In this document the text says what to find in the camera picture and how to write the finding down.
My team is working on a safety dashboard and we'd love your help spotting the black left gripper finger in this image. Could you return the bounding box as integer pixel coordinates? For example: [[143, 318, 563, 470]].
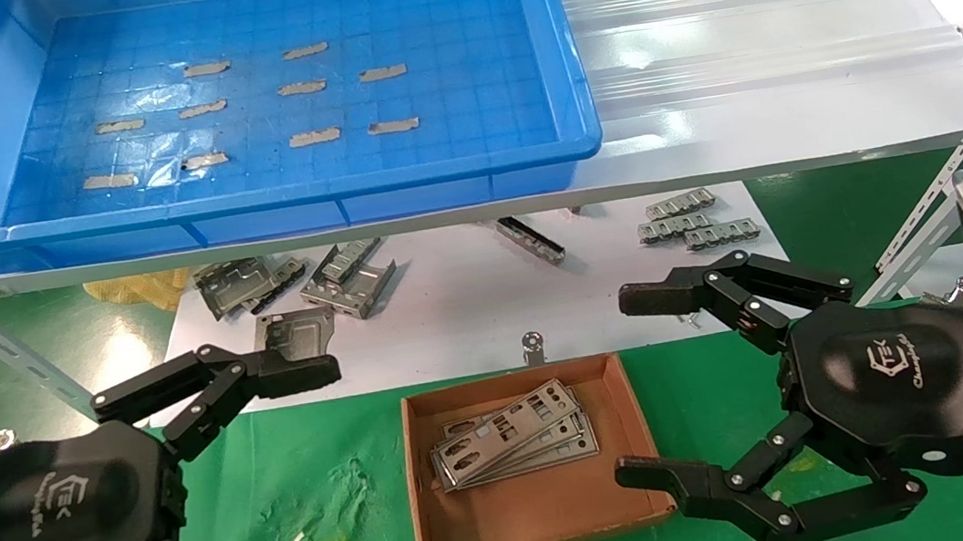
[[86, 330, 350, 473]]

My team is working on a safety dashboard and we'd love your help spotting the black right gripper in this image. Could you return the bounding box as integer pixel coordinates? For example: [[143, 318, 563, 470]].
[[589, 224, 963, 541]]

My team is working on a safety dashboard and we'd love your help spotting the brown cardboard box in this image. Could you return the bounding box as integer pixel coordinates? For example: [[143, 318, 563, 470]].
[[394, 347, 683, 541]]

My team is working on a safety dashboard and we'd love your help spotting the silver perforated metal plate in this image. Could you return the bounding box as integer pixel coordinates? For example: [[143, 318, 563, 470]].
[[423, 376, 590, 491], [440, 411, 502, 442], [450, 410, 604, 492]]

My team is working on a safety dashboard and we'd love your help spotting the green cloth mat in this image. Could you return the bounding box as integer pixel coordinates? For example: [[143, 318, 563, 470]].
[[0, 294, 963, 541]]

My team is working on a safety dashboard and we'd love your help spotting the small notched metal strip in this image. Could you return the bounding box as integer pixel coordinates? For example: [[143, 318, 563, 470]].
[[684, 217, 763, 253], [645, 188, 718, 222], [637, 210, 714, 245]]

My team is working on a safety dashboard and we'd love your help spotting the white flat board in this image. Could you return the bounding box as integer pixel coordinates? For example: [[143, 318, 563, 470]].
[[140, 176, 804, 428]]

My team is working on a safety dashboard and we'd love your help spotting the silver metal fitting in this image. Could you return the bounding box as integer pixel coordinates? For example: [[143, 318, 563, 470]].
[[919, 276, 963, 314]]

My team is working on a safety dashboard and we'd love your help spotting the white corrugated metal shelf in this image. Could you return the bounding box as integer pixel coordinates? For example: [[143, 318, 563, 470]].
[[0, 0, 963, 298]]

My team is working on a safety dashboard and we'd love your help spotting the grey stamped metal bracket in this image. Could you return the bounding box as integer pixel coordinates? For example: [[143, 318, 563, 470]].
[[251, 305, 340, 369], [192, 255, 285, 325], [317, 236, 388, 286], [298, 258, 403, 327], [246, 255, 315, 316]]

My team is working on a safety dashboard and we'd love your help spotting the long narrow metal bracket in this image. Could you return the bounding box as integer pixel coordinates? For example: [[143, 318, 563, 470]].
[[493, 210, 568, 271]]

